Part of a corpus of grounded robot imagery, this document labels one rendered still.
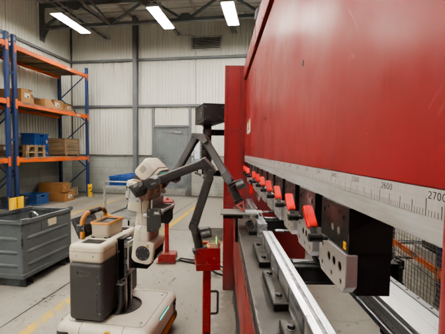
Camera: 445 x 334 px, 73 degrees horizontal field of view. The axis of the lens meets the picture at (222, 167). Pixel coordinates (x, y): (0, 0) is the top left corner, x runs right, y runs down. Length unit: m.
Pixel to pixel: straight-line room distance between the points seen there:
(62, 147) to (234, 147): 7.16
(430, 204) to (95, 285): 2.10
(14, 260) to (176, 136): 6.65
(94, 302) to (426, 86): 2.20
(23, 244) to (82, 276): 1.57
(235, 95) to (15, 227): 2.62
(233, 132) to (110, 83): 8.00
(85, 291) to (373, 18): 2.18
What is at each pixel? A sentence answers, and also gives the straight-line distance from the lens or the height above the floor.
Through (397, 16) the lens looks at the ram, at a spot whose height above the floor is 1.62.
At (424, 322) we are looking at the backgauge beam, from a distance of 1.06.
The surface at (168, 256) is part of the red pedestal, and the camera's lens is 4.04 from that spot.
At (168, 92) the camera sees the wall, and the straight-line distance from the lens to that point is 9.85.
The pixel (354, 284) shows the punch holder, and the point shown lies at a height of 1.20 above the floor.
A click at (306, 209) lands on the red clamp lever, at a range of 0.73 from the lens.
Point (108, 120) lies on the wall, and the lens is 10.56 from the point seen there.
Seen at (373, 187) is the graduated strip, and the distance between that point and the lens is 0.52.
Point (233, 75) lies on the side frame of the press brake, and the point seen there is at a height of 2.20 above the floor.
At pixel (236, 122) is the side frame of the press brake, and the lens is 3.06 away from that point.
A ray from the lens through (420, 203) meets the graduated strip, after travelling 0.42.
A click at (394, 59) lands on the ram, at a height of 1.57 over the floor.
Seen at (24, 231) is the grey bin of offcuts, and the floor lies 0.59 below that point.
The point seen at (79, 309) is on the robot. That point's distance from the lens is 2.42.
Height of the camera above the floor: 1.44
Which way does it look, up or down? 3 degrees down
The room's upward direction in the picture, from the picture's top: 1 degrees clockwise
